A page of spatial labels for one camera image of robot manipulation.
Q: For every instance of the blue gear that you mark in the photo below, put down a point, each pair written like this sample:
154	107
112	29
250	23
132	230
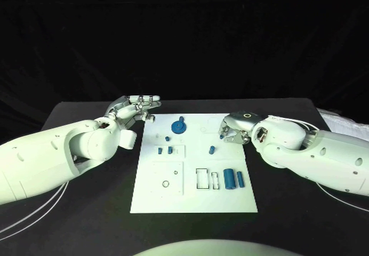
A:
178	128

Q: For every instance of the white task board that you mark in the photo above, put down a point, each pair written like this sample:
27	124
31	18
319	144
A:
190	192

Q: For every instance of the white cloth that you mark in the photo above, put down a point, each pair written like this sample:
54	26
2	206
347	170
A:
343	124

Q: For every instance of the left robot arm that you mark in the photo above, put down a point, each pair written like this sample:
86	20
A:
37	156

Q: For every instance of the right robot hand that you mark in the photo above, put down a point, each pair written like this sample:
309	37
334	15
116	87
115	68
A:
240	121

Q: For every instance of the thick blue cylinder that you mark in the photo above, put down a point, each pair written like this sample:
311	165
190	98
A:
229	179

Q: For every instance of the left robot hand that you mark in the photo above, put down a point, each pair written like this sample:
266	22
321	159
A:
128	112

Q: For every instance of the thin blue cylinder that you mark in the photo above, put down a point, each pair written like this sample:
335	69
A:
240	179

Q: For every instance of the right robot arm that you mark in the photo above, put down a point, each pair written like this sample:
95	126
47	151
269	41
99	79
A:
325	160

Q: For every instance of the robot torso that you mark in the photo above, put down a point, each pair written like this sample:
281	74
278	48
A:
219	249

